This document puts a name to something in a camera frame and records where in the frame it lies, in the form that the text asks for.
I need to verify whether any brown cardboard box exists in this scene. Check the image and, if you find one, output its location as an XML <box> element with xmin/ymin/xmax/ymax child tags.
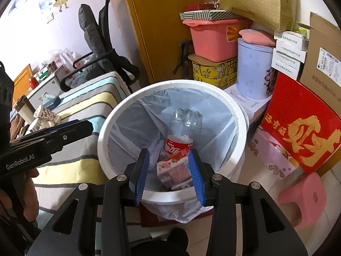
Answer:
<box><xmin>296</xmin><ymin>12</ymin><xmax>341</xmax><ymax>104</ymax></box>

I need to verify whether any white plastic bag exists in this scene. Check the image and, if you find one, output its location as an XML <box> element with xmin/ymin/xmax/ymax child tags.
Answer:
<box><xmin>51</xmin><ymin>48</ymin><xmax>83</xmax><ymax>72</ymax></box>

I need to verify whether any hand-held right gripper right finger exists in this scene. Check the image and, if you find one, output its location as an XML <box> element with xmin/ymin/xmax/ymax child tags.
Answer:
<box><xmin>188</xmin><ymin>149</ymin><xmax>309</xmax><ymax>256</ymax></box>

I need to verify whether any black office chair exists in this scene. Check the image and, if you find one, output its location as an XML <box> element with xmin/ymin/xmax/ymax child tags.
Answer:
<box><xmin>59</xmin><ymin>0</ymin><xmax>140</xmax><ymax>94</ymax></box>

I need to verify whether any yellow floral box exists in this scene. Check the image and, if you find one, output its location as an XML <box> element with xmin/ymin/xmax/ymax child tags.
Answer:
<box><xmin>188</xmin><ymin>53</ymin><xmax>237</xmax><ymax>90</ymax></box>

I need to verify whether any pink plastic tub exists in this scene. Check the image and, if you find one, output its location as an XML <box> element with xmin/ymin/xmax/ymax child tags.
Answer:
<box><xmin>182</xmin><ymin>19</ymin><xmax>252</xmax><ymax>63</ymax></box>

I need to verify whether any large white box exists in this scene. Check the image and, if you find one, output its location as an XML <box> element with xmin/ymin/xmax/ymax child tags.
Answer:
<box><xmin>224</xmin><ymin>84</ymin><xmax>272</xmax><ymax>122</ymax></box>

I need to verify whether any person's left hand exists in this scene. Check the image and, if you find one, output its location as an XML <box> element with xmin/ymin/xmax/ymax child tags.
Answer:
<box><xmin>0</xmin><ymin>170</ymin><xmax>39</xmax><ymax>222</ymax></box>

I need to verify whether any pink floral box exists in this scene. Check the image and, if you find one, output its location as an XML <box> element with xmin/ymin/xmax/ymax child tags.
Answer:
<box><xmin>246</xmin><ymin>127</ymin><xmax>300</xmax><ymax>179</ymax></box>

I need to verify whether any light blue cylindrical container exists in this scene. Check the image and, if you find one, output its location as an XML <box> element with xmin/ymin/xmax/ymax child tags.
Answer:
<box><xmin>237</xmin><ymin>38</ymin><xmax>279</xmax><ymax>100</ymax></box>

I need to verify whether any gold paper bag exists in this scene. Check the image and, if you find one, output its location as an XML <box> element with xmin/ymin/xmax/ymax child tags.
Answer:
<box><xmin>219</xmin><ymin>0</ymin><xmax>297</xmax><ymax>32</ymax></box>

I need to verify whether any pink plastic stool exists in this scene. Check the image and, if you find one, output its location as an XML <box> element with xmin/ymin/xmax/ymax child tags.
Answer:
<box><xmin>277</xmin><ymin>172</ymin><xmax>328</xmax><ymax>231</ymax></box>

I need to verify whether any striped tablecloth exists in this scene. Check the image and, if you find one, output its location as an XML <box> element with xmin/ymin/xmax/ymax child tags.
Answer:
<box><xmin>11</xmin><ymin>71</ymin><xmax>131</xmax><ymax>219</ymax></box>

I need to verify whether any pink oval lid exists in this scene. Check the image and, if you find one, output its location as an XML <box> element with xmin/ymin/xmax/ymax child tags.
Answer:
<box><xmin>238</xmin><ymin>29</ymin><xmax>277</xmax><ymax>48</ymax></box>

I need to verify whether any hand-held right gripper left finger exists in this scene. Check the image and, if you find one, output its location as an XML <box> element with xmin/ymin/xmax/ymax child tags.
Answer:
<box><xmin>27</xmin><ymin>148</ymin><xmax>151</xmax><ymax>256</ymax></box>

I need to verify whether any beige jug with brown lid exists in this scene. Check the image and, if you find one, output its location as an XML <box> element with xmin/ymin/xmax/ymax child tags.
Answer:
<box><xmin>13</xmin><ymin>95</ymin><xmax>36</xmax><ymax>124</ymax></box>

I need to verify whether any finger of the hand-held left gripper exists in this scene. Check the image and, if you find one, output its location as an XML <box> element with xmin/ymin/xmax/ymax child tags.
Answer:
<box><xmin>9</xmin><ymin>121</ymin><xmax>93</xmax><ymax>156</ymax></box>
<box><xmin>28</xmin><ymin>120</ymin><xmax>82</xmax><ymax>137</ymax></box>

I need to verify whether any pink milk carton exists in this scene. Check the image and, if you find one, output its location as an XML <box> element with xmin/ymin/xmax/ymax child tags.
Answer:
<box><xmin>157</xmin><ymin>149</ymin><xmax>194</xmax><ymax>191</ymax></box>

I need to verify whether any clear bottle with red label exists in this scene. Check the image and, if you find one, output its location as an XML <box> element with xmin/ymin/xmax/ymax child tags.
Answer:
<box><xmin>165</xmin><ymin>107</ymin><xmax>203</xmax><ymax>160</ymax></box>

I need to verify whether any wooden headboard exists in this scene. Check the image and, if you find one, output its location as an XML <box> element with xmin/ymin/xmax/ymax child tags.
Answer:
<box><xmin>12</xmin><ymin>64</ymin><xmax>34</xmax><ymax>96</ymax></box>

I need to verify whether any red box with gold print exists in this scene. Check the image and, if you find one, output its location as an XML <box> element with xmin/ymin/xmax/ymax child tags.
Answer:
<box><xmin>260</xmin><ymin>72</ymin><xmax>341</xmax><ymax>176</ymax></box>

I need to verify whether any dark red box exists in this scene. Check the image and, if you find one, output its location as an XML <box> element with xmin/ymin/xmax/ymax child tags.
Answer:
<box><xmin>186</xmin><ymin>3</ymin><xmax>221</xmax><ymax>12</ymax></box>

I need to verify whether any dark blue case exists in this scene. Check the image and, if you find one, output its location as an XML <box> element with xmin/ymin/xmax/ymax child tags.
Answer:
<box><xmin>44</xmin><ymin>96</ymin><xmax>61</xmax><ymax>107</ymax></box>

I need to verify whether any white nightstand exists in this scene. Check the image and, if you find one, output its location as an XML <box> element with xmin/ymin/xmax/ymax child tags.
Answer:
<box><xmin>27</xmin><ymin>65</ymin><xmax>67</xmax><ymax>107</ymax></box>

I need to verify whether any wooden wardrobe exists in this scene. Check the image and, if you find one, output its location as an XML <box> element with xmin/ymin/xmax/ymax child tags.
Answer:
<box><xmin>121</xmin><ymin>0</ymin><xmax>227</xmax><ymax>84</ymax></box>

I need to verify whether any white round trash bin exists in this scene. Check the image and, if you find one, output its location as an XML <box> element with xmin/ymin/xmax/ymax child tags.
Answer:
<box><xmin>97</xmin><ymin>79</ymin><xmax>249</xmax><ymax>224</ymax></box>

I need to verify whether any green striped flat box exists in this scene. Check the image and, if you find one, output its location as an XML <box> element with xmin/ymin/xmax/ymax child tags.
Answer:
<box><xmin>179</xmin><ymin>9</ymin><xmax>247</xmax><ymax>22</ymax></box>

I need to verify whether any translucent plastic bin liner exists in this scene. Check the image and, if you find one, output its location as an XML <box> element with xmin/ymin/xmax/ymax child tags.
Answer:
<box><xmin>105</xmin><ymin>85</ymin><xmax>237</xmax><ymax>224</ymax></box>

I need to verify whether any grey chair cushion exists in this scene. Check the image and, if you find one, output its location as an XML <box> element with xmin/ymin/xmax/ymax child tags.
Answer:
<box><xmin>78</xmin><ymin>3</ymin><xmax>118</xmax><ymax>72</ymax></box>

